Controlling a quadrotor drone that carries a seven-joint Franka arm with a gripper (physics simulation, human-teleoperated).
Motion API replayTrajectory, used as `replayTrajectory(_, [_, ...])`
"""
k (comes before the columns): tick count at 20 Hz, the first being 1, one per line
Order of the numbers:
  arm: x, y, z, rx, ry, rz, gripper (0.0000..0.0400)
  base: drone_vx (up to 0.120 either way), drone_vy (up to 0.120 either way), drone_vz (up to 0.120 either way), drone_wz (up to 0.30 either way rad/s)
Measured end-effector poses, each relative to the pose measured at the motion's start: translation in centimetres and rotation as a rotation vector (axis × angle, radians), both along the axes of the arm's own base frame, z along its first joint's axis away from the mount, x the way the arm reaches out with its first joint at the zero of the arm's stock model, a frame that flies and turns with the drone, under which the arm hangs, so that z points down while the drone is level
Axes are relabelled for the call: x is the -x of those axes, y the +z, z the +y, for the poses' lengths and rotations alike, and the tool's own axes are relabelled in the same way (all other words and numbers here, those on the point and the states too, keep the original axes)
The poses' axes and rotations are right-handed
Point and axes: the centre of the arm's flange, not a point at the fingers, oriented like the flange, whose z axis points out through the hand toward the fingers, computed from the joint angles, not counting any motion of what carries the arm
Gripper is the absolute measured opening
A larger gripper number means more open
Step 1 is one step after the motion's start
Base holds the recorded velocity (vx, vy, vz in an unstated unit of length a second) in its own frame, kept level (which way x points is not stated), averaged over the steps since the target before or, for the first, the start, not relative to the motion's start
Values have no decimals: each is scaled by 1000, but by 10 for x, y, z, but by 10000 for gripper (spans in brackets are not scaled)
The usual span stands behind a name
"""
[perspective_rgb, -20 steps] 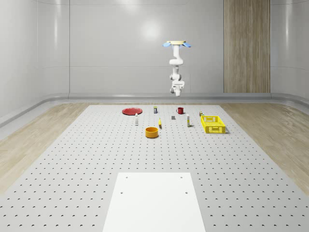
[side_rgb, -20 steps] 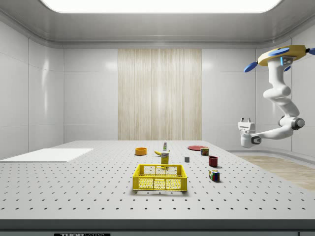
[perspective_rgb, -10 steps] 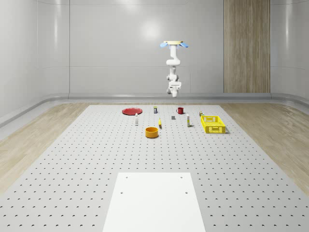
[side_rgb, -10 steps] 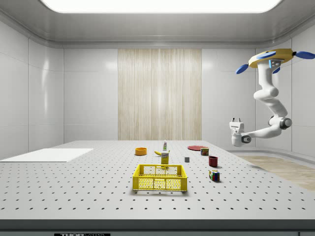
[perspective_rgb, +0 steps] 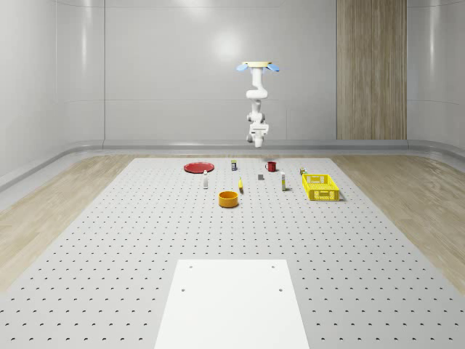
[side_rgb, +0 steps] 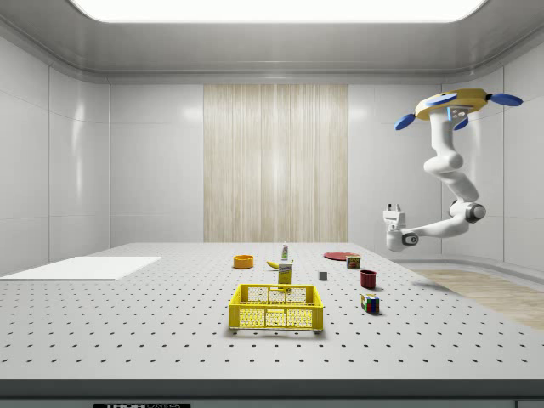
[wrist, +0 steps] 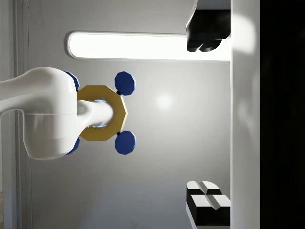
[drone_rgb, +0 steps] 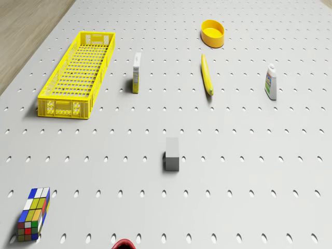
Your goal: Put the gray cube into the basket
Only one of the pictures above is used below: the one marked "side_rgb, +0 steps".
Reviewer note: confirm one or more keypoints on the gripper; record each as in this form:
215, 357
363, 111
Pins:
394, 220

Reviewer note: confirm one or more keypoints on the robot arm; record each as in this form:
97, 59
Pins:
442, 140

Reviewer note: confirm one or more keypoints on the flat-sided can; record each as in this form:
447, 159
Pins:
353, 262

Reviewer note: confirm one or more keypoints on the red mug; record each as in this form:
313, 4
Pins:
368, 279

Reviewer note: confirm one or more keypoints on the red plate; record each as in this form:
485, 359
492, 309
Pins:
336, 256

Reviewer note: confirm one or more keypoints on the small white bottle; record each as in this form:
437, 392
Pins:
285, 253

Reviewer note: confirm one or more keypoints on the banana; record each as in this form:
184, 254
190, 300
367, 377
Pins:
272, 265

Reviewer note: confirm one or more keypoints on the drone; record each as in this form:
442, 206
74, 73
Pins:
465, 98

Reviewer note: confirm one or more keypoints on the yellow bowl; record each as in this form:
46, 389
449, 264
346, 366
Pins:
243, 262

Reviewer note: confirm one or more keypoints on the yellow basket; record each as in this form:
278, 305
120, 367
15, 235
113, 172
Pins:
255, 307

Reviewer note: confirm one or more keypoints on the white board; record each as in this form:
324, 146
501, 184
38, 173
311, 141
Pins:
81, 268

